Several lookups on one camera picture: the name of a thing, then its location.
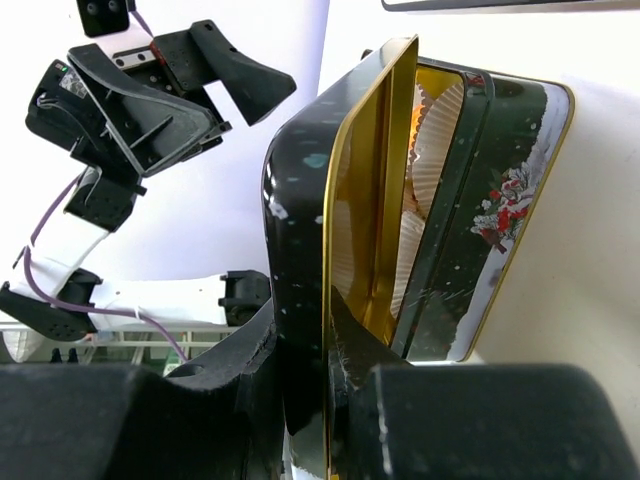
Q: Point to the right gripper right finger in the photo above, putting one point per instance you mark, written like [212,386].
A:
[389,419]

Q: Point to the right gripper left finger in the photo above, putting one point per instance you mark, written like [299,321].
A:
[219,416]

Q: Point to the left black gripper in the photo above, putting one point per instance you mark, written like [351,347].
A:
[127,112]

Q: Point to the gold tin lid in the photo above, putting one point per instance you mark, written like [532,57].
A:
[333,184]

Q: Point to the orange cookie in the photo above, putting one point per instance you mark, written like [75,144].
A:
[415,125]

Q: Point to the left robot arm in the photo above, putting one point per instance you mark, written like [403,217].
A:
[51,294]

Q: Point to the bottom-right white paper cup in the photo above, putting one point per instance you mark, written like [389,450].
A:
[411,231]

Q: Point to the top-right white paper cup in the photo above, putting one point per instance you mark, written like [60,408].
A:
[425,162]

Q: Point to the gold square tin box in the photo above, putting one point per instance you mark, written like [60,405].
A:
[507,137]

